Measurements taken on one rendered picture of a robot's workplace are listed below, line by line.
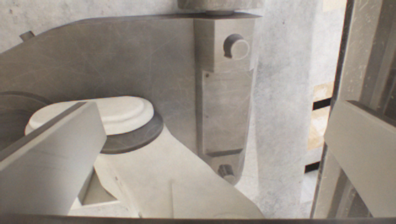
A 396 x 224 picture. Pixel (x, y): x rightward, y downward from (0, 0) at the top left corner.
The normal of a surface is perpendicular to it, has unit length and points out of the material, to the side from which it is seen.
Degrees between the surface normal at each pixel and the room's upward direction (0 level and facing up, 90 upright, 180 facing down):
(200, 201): 115
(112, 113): 90
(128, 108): 90
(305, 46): 0
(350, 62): 0
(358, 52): 0
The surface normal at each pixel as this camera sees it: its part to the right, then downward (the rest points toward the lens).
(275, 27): 0.18, 0.50
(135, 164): -0.02, -0.86
